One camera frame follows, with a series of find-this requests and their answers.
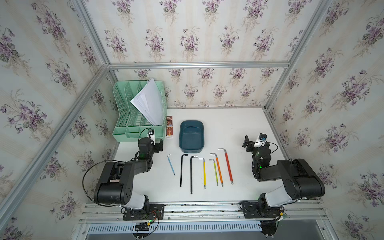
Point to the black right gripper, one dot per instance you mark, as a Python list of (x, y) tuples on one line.
[(249, 142)]

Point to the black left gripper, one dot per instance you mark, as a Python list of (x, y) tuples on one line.
[(158, 145)]

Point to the red hex key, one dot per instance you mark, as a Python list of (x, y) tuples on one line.
[(228, 164)]

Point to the long black hex key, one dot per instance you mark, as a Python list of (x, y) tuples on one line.
[(191, 172)]

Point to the lime green hex key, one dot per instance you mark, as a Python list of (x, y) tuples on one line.
[(215, 170)]

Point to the orange hex key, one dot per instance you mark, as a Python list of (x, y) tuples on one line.
[(219, 169)]

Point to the yellow hex key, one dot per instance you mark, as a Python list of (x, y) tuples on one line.
[(204, 172)]

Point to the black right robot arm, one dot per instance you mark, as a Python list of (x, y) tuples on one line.
[(298, 178)]

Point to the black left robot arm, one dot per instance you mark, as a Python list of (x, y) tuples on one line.
[(115, 185)]

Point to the blue hex key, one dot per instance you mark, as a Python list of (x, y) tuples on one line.
[(171, 165)]

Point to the thin black hex key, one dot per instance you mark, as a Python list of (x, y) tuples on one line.
[(181, 168)]

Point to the teal plastic storage box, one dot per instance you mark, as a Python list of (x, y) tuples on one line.
[(191, 137)]

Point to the green mesh file organizer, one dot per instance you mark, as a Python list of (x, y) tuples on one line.
[(131, 124)]

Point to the white paper sheets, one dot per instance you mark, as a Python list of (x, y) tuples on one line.
[(149, 102)]

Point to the white ventilation grille strip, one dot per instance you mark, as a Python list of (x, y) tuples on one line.
[(177, 227)]

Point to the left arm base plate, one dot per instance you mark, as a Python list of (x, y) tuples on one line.
[(150, 212)]

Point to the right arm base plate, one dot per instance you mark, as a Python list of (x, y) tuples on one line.
[(256, 210)]

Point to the aluminium front rail frame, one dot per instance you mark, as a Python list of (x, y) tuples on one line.
[(306, 210)]

